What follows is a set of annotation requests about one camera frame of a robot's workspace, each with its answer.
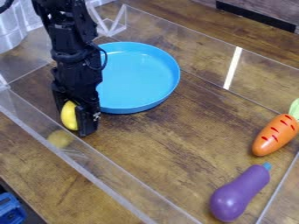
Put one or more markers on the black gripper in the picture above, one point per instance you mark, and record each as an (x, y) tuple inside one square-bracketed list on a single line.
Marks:
[(75, 82)]

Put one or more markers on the yellow toy lemon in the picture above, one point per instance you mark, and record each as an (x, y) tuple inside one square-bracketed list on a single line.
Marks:
[(68, 116)]

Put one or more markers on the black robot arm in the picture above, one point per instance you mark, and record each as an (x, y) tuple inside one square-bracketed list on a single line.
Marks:
[(80, 59)]

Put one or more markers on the blue round tray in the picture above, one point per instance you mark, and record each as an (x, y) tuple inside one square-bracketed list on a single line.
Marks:
[(139, 78)]

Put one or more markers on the white curtain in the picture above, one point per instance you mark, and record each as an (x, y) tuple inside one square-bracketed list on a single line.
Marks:
[(17, 21)]

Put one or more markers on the blue plastic object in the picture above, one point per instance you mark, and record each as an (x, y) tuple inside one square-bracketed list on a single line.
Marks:
[(12, 213)]

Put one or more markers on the purple toy eggplant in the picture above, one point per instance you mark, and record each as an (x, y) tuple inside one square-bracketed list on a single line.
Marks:
[(231, 198)]

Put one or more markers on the orange toy carrot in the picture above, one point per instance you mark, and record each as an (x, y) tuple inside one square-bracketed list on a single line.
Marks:
[(279, 132)]

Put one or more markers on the clear acrylic enclosure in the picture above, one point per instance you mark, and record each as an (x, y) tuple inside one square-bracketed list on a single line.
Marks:
[(148, 168)]

